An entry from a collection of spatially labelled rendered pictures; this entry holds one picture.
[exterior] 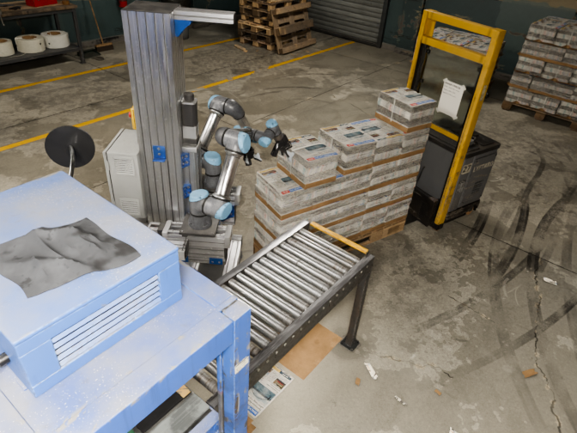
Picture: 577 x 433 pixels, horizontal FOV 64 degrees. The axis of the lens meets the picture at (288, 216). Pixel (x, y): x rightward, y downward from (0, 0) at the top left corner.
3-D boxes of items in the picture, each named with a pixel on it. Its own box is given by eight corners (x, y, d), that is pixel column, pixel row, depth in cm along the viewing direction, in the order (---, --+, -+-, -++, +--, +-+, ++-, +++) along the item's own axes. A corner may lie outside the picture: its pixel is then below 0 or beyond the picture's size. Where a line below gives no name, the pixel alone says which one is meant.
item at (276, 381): (261, 355, 311) (261, 353, 311) (294, 379, 297) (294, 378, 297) (221, 391, 287) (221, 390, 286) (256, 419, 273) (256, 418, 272)
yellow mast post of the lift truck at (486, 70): (430, 220, 441) (489, 28, 340) (437, 217, 446) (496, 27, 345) (438, 225, 435) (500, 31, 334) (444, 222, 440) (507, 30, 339)
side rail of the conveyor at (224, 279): (301, 233, 313) (302, 219, 306) (307, 236, 310) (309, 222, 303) (135, 353, 224) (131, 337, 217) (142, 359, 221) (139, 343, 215)
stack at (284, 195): (252, 254, 396) (254, 170, 348) (355, 217, 452) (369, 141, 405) (276, 282, 370) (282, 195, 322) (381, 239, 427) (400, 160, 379)
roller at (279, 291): (247, 271, 268) (247, 264, 265) (312, 311, 245) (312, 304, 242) (241, 275, 265) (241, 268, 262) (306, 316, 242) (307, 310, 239)
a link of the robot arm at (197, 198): (197, 203, 292) (197, 185, 284) (215, 209, 288) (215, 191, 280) (185, 211, 283) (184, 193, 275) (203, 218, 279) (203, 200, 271)
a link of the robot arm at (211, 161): (215, 177, 320) (215, 160, 312) (199, 171, 324) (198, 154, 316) (225, 170, 328) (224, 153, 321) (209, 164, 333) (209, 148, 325)
